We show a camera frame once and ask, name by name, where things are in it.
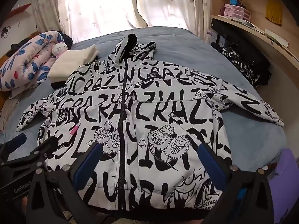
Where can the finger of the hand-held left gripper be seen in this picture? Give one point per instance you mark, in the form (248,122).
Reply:
(43,148)
(15,140)

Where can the cartoon wall sticker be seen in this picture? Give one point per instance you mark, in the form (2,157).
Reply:
(5,32)

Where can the pink cat plush toy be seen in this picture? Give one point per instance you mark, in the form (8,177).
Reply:
(58,49)

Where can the white patterned curtain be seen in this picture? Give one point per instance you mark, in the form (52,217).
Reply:
(93,7)
(172,4)

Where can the papers on shelf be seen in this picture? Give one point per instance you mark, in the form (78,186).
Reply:
(268,33)

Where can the white cardboard box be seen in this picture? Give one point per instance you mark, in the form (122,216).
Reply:
(211,37)

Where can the black clothes pile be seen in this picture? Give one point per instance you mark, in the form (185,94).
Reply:
(67,39)

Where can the small blue box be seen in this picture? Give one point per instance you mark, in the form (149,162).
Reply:
(236,1)

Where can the pink drawer organizer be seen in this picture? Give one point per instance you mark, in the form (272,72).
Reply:
(237,11)

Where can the blue bed sheet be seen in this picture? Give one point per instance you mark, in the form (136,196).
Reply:
(186,51)

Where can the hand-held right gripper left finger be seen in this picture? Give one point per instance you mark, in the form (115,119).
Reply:
(90,159)

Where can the black and white printed jacket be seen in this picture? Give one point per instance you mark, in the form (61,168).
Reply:
(163,112)

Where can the yellow hanging cloth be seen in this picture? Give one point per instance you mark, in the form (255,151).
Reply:
(273,11)

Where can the pink floral quilt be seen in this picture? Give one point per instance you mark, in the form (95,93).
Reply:
(21,67)

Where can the black folded cloth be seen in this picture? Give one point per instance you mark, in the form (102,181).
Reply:
(57,85)

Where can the purple cloth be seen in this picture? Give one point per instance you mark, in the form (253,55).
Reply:
(286,182)

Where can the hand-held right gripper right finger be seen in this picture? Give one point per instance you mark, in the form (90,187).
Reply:
(211,165)

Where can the cream folded cloth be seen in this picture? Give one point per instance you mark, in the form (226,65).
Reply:
(70,63)

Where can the black white speckled cloth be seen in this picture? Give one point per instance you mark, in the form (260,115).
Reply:
(240,65)

